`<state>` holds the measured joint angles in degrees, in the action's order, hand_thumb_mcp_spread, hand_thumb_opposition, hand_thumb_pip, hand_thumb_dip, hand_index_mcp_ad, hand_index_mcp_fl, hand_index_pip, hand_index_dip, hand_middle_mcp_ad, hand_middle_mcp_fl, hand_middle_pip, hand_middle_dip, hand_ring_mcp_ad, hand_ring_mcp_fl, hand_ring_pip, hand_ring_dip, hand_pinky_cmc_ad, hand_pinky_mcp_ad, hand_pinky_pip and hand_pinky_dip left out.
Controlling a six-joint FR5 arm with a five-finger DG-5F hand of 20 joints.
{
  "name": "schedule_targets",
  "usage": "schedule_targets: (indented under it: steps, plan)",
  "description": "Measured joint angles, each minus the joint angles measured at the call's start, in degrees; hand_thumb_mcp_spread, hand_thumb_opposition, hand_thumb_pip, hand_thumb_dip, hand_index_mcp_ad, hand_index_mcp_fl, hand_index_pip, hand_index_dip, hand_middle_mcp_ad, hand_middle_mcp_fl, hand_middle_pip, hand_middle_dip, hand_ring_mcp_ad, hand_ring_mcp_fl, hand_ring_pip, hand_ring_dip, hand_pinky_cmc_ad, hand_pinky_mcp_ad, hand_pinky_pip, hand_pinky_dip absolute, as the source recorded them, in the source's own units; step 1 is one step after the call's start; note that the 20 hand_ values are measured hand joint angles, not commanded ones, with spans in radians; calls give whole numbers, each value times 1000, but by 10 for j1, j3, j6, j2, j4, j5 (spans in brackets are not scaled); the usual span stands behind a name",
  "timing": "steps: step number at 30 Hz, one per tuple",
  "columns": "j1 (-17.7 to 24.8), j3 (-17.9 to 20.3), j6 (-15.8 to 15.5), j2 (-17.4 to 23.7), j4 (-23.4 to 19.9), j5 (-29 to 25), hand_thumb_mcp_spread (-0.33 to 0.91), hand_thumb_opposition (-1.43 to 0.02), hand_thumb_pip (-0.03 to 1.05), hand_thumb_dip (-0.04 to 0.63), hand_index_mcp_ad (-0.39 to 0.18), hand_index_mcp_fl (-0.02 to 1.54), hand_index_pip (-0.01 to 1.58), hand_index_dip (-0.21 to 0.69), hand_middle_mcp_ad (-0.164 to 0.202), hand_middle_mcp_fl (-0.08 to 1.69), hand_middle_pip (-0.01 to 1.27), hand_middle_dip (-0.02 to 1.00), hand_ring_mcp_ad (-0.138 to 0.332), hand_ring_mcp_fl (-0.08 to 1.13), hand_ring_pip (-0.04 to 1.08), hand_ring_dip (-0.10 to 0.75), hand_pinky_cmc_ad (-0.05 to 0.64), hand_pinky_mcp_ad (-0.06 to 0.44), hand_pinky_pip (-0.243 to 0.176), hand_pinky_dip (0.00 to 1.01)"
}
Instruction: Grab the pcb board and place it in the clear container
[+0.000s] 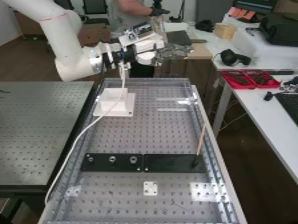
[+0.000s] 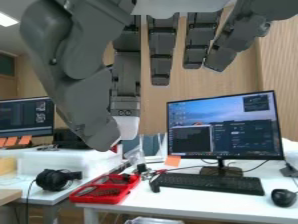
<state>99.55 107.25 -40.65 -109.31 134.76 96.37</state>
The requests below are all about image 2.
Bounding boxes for black headphones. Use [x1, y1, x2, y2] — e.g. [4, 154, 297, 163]
[35, 168, 84, 193]

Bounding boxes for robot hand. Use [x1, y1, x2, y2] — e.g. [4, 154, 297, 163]
[19, 0, 298, 153]

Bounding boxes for black bag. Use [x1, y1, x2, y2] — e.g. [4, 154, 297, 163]
[52, 127, 93, 150]

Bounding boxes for black keyboard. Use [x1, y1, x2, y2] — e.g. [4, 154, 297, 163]
[150, 172, 266, 197]

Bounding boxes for small wooden box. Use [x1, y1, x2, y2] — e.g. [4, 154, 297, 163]
[0, 156, 19, 176]

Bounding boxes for black computer monitor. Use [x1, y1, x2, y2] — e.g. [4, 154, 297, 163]
[0, 96, 56, 138]
[165, 89, 286, 178]

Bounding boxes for white desk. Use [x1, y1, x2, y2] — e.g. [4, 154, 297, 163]
[0, 173, 117, 224]
[75, 159, 298, 224]

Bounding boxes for white foam box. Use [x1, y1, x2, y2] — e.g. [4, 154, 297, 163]
[17, 147, 122, 178]

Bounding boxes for red tray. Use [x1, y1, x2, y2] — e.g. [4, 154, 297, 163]
[68, 172, 142, 205]

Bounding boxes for wooden desk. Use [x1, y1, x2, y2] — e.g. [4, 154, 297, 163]
[0, 188, 24, 207]

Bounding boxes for black computer mouse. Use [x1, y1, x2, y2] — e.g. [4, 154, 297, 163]
[270, 188, 298, 208]

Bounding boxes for ceiling light panel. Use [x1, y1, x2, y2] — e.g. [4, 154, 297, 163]
[0, 11, 20, 28]

